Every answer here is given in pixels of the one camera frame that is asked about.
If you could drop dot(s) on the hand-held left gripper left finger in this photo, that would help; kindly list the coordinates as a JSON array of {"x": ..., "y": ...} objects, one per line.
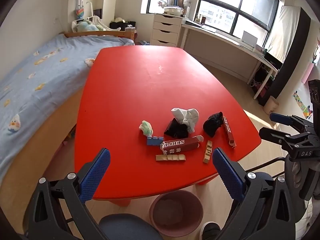
[{"x": 96, "y": 175}]

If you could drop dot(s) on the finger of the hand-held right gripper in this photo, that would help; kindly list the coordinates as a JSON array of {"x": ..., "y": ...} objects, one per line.
[
  {"x": 280, "y": 118},
  {"x": 275, "y": 135}
]

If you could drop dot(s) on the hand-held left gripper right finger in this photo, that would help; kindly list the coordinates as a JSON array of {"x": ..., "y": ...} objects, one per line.
[{"x": 228, "y": 175}]

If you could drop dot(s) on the gold block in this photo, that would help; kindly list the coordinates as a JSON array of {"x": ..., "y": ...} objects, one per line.
[{"x": 207, "y": 152}]

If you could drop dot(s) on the black mesh cloth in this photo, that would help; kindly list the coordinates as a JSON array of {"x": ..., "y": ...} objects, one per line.
[{"x": 212, "y": 125}]

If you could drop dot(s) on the long red box white flap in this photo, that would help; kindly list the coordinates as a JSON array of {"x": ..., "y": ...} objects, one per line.
[{"x": 181, "y": 145}]

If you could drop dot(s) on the small blue box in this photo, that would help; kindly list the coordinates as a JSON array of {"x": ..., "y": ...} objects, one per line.
[{"x": 153, "y": 141}]

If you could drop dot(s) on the pink trash bin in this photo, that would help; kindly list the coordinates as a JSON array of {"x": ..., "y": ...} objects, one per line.
[{"x": 176, "y": 217}]

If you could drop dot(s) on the white sock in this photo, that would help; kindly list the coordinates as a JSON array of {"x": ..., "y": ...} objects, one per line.
[{"x": 187, "y": 115}]

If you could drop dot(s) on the small black box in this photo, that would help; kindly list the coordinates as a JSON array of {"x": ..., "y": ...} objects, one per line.
[{"x": 170, "y": 129}]

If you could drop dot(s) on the person's right hand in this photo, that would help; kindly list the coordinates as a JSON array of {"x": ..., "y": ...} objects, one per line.
[{"x": 298, "y": 168}]

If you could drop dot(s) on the small cream bin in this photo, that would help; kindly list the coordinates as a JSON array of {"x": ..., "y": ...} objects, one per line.
[{"x": 270, "y": 105}]

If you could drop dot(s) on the person's right shoe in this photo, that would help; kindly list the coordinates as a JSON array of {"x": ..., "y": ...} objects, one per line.
[{"x": 210, "y": 231}]

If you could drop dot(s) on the black white standing board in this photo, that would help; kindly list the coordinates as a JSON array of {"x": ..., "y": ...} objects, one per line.
[{"x": 285, "y": 35}]

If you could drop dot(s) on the red table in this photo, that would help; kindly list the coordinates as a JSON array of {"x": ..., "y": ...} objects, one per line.
[{"x": 150, "y": 92}]

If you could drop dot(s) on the white desk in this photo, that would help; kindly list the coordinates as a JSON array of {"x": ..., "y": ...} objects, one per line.
[{"x": 225, "y": 36}]

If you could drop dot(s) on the bed with blue sheet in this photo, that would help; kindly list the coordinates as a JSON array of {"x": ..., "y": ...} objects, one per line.
[{"x": 37, "y": 75}]

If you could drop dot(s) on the black framed window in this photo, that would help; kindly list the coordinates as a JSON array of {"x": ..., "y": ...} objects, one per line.
[{"x": 222, "y": 2}]

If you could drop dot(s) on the white drawer unit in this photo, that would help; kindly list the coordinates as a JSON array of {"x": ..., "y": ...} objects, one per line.
[{"x": 165, "y": 30}]

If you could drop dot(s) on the blue green plush toys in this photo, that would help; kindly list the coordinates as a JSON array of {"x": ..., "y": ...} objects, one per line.
[{"x": 87, "y": 25}]

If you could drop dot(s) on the white cooking pot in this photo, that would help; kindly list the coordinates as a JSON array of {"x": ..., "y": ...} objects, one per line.
[{"x": 173, "y": 11}]

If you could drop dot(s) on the black bag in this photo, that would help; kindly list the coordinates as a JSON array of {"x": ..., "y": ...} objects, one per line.
[{"x": 122, "y": 25}]

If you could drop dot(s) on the row of books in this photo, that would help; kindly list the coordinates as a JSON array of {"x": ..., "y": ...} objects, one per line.
[{"x": 180, "y": 1}]

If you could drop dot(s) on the cream hat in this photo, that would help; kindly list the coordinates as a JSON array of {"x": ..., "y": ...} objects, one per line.
[{"x": 119, "y": 20}]

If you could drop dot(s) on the rainbow hanging toy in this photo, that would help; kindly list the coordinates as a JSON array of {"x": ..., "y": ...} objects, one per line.
[{"x": 80, "y": 13}]

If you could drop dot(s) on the colourful wall sticker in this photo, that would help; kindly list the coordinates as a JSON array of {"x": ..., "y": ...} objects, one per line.
[{"x": 302, "y": 105}]

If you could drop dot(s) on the small dark picture frame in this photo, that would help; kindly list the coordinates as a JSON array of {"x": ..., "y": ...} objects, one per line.
[{"x": 203, "y": 20}]

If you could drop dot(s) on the wooden bed frame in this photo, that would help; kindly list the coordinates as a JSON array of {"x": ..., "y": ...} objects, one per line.
[{"x": 100, "y": 33}]

